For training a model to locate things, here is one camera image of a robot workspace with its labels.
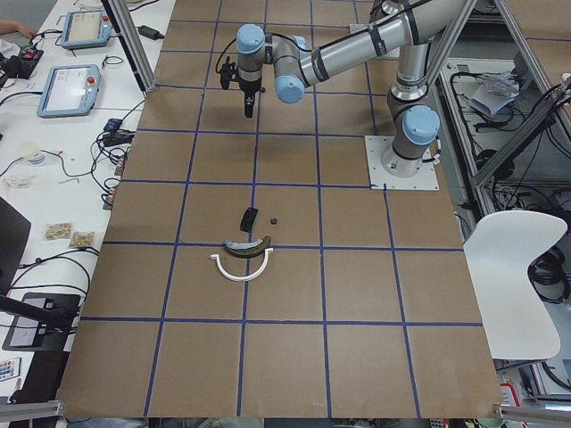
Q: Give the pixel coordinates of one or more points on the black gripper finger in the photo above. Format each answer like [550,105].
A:
[251,108]
[246,108]

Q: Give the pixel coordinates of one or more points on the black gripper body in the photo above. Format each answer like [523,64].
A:
[248,87]

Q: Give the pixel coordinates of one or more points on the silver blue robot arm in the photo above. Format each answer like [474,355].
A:
[408,27]

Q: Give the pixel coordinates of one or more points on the black power adapter brick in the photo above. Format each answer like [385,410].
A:
[149,32]

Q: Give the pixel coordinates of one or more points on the black brake pad plate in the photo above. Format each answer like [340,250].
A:
[248,219]

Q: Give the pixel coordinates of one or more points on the small blue black adapter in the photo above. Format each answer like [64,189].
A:
[112,125]

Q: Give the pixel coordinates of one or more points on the olive green brake shoe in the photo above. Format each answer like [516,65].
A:
[247,250]

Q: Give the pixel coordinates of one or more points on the far teach pendant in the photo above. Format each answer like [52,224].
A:
[86,30]

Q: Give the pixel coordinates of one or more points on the teach pendant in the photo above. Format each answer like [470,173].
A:
[86,30]
[70,91]

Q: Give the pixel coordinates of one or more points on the near teach pendant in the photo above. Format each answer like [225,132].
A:
[70,91]

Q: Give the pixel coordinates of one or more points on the white paper cup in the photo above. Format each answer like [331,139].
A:
[31,153]

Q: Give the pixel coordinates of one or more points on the left hand of person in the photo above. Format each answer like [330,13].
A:
[10,26]

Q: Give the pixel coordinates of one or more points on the white plastic chair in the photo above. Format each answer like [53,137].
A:
[499,251]

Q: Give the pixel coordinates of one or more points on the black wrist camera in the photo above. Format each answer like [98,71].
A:
[227,74]

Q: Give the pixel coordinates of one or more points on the aluminium frame post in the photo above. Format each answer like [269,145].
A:
[131,44]

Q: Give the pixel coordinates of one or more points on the white curved plastic bracket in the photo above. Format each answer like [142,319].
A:
[241,270]

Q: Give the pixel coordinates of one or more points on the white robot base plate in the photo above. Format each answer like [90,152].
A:
[387,171]

